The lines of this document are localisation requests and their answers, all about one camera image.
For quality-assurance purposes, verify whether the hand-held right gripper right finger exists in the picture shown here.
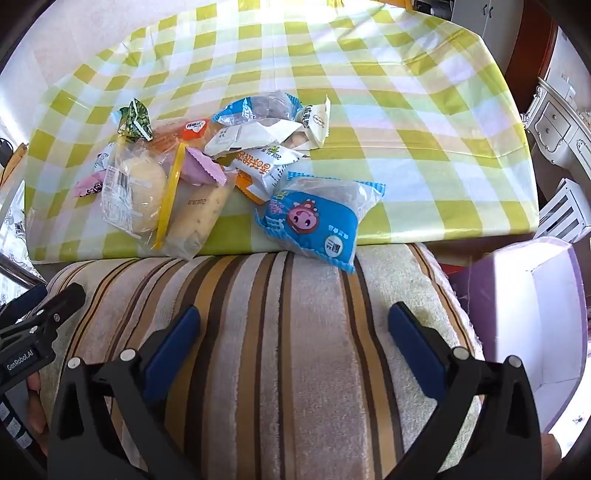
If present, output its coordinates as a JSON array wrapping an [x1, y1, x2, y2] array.
[[385, 302, 543, 480]]

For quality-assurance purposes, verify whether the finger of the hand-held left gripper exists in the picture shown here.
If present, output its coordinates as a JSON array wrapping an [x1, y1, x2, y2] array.
[[0, 286, 86, 344], [0, 284, 48, 321]]

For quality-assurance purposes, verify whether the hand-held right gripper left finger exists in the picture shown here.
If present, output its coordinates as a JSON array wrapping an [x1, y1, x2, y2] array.
[[46, 305, 204, 480]]

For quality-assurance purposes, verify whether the purple cardboard box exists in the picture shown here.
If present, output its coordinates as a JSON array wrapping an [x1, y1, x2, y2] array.
[[450, 235, 589, 432]]

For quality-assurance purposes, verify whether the small pink packet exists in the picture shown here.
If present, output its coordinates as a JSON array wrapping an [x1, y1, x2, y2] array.
[[74, 175, 109, 198]]

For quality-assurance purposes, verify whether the clear speckled bread packet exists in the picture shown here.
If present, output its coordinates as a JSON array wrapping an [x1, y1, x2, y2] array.
[[157, 171, 238, 261]]

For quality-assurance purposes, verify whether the clear round bun packet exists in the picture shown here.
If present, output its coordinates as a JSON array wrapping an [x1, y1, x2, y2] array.
[[99, 141, 190, 252]]

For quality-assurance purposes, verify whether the blue packet with pink face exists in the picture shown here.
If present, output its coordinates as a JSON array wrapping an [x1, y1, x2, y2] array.
[[255, 171, 386, 275]]

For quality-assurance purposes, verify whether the purple zigzag edged packet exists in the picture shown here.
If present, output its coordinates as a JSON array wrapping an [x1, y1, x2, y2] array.
[[182, 147, 227, 188]]

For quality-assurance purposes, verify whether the orange and white packet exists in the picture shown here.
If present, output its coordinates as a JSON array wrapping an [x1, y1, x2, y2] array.
[[217, 145, 305, 204]]

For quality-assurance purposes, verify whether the green pea packet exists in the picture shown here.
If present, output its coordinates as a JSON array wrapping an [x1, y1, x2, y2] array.
[[117, 98, 154, 141]]

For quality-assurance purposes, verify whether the orange floss bread packet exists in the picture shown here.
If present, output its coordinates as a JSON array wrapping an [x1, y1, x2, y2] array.
[[148, 117, 218, 153]]

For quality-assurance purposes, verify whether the white packet with window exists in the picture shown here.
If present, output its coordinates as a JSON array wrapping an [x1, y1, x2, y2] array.
[[204, 117, 305, 158]]

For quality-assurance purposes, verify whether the cream nougat packet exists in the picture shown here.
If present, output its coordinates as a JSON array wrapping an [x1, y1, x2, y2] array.
[[300, 95, 333, 149]]

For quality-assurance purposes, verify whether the blue packet with dark cake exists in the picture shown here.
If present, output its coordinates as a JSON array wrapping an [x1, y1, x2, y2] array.
[[213, 90, 303, 127]]

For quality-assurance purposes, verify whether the person's left hand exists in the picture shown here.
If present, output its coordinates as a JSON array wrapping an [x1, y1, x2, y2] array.
[[25, 373, 49, 439]]

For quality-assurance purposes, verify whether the striped seat cushion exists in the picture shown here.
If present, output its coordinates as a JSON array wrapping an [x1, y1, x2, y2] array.
[[39, 242, 485, 480]]

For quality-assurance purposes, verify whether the white slatted chair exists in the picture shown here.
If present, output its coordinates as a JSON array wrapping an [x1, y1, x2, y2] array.
[[533, 178, 591, 241]]

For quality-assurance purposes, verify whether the yellow checked tablecloth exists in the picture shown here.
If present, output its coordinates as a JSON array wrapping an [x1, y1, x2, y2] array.
[[23, 0, 541, 264]]

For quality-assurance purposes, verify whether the white ornate dresser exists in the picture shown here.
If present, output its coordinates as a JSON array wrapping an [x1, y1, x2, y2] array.
[[522, 76, 591, 167]]

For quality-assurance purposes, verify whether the white cabinet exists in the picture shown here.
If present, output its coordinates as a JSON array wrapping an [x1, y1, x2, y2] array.
[[450, 0, 499, 42]]

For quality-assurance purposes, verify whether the brown wooden door frame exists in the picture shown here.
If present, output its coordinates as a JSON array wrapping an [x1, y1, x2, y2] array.
[[503, 18, 559, 112]]

